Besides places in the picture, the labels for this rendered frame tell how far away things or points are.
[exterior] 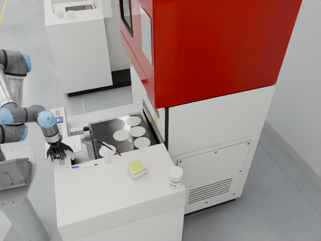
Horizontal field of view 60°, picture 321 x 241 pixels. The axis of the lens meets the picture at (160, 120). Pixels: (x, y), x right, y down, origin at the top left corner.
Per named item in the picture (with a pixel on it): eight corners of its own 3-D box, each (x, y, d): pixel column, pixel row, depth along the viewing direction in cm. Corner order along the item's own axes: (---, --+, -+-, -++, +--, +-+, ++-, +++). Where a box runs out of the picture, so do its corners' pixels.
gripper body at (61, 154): (52, 163, 144) (46, 147, 136) (51, 151, 150) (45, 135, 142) (67, 159, 145) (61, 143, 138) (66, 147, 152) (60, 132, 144)
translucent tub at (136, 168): (139, 165, 150) (138, 157, 145) (146, 175, 145) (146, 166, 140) (127, 171, 146) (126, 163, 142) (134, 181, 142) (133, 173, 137)
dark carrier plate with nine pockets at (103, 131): (140, 114, 194) (140, 113, 194) (155, 147, 169) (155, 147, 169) (90, 124, 186) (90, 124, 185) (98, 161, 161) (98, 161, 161)
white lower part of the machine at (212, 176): (199, 139, 301) (208, 74, 248) (239, 202, 242) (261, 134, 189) (137, 155, 285) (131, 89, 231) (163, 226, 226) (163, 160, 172)
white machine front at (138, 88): (134, 88, 231) (131, 43, 205) (167, 158, 173) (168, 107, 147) (131, 89, 230) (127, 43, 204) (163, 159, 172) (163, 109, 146)
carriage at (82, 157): (83, 131, 187) (82, 128, 185) (91, 172, 161) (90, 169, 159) (71, 134, 185) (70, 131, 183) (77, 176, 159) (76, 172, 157)
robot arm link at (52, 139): (43, 128, 139) (59, 125, 141) (45, 135, 142) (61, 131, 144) (43, 138, 134) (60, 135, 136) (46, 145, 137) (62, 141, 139)
